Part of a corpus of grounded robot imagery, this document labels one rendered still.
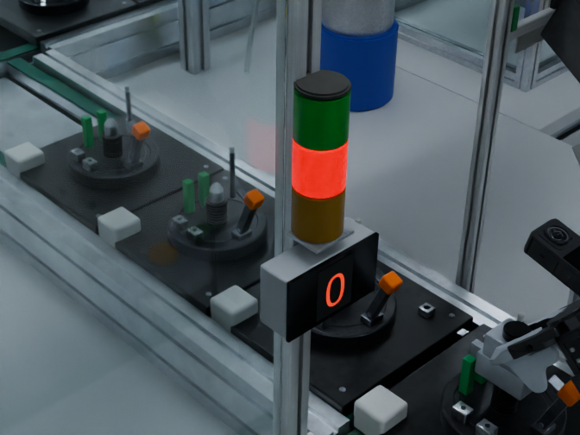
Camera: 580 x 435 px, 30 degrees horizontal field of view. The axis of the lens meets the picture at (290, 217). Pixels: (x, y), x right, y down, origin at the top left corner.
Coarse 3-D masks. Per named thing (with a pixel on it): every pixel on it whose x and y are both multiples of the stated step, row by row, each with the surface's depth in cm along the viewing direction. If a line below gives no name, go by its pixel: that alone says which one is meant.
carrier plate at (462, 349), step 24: (480, 336) 135; (432, 360) 131; (456, 360) 131; (408, 384) 127; (432, 384) 127; (408, 408) 124; (432, 408) 124; (576, 408) 124; (408, 432) 121; (432, 432) 121; (576, 432) 121
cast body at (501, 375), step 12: (504, 324) 118; (516, 324) 116; (492, 336) 116; (504, 336) 115; (516, 336) 115; (480, 348) 120; (492, 348) 116; (480, 360) 119; (480, 372) 119; (492, 372) 118; (504, 372) 116; (504, 384) 117; (516, 384) 116; (516, 396) 116
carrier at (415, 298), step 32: (416, 288) 142; (352, 320) 134; (384, 320) 134; (416, 320) 137; (448, 320) 137; (320, 352) 132; (352, 352) 132; (384, 352) 132; (416, 352) 132; (320, 384) 127; (352, 384) 127; (384, 384) 129
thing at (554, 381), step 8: (552, 376) 114; (552, 384) 114; (560, 384) 114; (568, 384) 113; (560, 392) 113; (568, 392) 112; (576, 392) 112; (560, 400) 114; (568, 400) 112; (576, 400) 112; (552, 408) 115; (560, 408) 114; (544, 416) 117; (552, 416) 116; (544, 424) 117
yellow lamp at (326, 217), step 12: (300, 204) 99; (312, 204) 98; (324, 204) 98; (336, 204) 99; (300, 216) 99; (312, 216) 99; (324, 216) 99; (336, 216) 99; (300, 228) 100; (312, 228) 100; (324, 228) 100; (336, 228) 100; (312, 240) 100; (324, 240) 100
